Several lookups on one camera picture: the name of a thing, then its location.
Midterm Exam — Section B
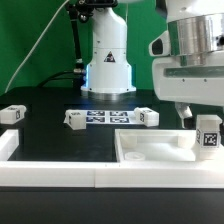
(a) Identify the white U-shaped fence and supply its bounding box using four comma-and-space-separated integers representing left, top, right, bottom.
0, 129, 224, 188

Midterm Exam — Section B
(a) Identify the white square tabletop part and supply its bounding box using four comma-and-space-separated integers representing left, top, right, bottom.
114, 129, 224, 164

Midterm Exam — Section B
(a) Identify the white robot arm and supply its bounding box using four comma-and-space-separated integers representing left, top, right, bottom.
81, 0, 224, 121

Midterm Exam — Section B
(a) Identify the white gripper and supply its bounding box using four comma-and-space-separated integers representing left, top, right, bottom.
149, 31, 224, 129

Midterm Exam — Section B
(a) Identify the printed marker sheet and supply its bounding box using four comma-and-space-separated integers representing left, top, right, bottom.
63, 109, 138, 125

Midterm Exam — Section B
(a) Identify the white cable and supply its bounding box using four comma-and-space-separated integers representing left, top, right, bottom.
3, 0, 72, 95

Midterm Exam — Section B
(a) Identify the black cable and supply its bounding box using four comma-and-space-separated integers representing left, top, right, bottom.
36, 69, 84, 88

